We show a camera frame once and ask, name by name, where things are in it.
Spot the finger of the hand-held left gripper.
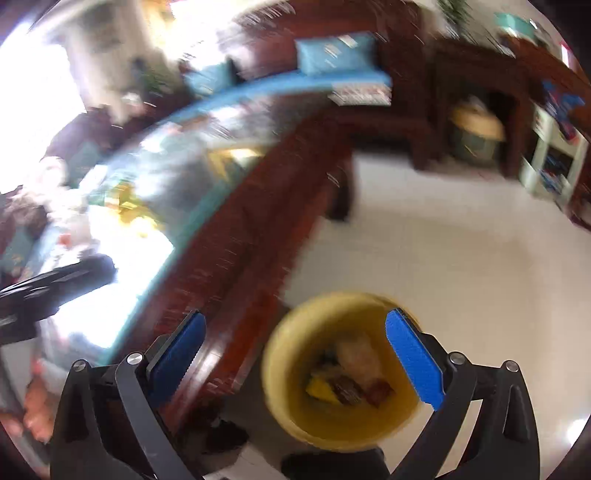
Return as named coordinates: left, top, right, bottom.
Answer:
left=41, top=255, right=117, bottom=308

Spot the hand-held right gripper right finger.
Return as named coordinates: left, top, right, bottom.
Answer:
left=385, top=308, right=540, bottom=480

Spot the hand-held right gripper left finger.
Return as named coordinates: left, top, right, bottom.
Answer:
left=50, top=309, right=207, bottom=480

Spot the white foam block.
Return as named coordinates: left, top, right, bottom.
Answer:
left=335, top=335, right=384, bottom=384

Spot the yellow trash bin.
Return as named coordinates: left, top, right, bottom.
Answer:
left=261, top=291, right=432, bottom=452

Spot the person's left hand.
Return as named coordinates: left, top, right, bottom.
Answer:
left=22, top=378, right=61, bottom=444

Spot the green plastic wrapper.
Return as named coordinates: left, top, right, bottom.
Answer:
left=88, top=182, right=121, bottom=206

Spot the yellow plastic wrapper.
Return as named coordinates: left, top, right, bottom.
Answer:
left=117, top=185, right=153, bottom=227

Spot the wooden coffee table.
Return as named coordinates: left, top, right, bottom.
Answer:
left=0, top=99, right=356, bottom=444

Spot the green bin with beige lid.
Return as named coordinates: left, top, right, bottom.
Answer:
left=450, top=99, right=506, bottom=164

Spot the white shelf unit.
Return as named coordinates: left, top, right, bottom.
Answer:
left=519, top=99, right=589, bottom=206

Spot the blue seat cushion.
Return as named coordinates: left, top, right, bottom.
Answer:
left=171, top=69, right=393, bottom=125

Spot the dark wooden side table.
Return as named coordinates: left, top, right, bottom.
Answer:
left=429, top=37, right=591, bottom=222

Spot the dark wooden sofa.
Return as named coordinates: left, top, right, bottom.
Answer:
left=226, top=0, right=435, bottom=153

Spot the teal cooking pot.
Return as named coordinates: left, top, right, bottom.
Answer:
left=494, top=11, right=539, bottom=40

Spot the potted bamboo plant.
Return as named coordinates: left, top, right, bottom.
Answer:
left=436, top=0, right=476, bottom=24

